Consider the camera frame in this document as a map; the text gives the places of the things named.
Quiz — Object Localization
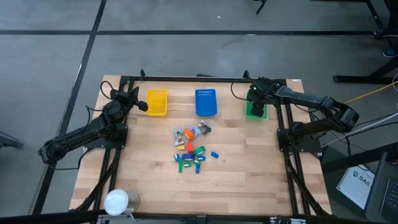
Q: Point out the black tripod leg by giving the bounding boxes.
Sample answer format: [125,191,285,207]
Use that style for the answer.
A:
[253,0,268,15]

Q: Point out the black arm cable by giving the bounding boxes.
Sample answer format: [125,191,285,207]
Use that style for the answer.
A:
[99,80,116,101]
[230,82,249,102]

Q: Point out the black desk edge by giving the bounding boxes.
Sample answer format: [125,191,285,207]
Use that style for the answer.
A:
[322,141,398,175]

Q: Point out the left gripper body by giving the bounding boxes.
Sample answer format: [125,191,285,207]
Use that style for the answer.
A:
[119,92,149,113]

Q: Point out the black metal table frame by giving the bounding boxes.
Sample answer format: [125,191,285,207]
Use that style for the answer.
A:
[74,68,332,218]

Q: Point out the blue plastic basket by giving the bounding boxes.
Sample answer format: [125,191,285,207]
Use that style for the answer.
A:
[195,88,218,117]

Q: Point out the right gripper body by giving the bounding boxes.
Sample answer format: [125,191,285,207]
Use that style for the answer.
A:
[248,77,276,118]

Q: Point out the yellow hanging cable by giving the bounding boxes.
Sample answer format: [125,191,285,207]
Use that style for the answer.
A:
[343,80,398,105]

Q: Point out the white printed paper sign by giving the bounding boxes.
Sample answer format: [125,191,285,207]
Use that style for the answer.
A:
[336,166,376,210]

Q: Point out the black desk legs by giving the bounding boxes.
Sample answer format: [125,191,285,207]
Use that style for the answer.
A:
[332,0,398,85]

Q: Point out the grey chair base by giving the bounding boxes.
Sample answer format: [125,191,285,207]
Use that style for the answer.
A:
[0,130,25,149]

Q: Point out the yellow plastic basket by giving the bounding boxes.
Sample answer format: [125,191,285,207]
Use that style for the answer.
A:
[145,88,169,117]

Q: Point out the grey cable conduit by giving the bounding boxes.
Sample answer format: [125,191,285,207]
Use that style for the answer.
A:
[320,112,398,147]

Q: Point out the green plastic basket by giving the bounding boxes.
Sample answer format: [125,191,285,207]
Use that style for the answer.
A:
[244,91,269,121]

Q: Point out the white dome lamp brass base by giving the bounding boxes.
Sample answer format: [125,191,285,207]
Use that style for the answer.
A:
[103,189,140,217]

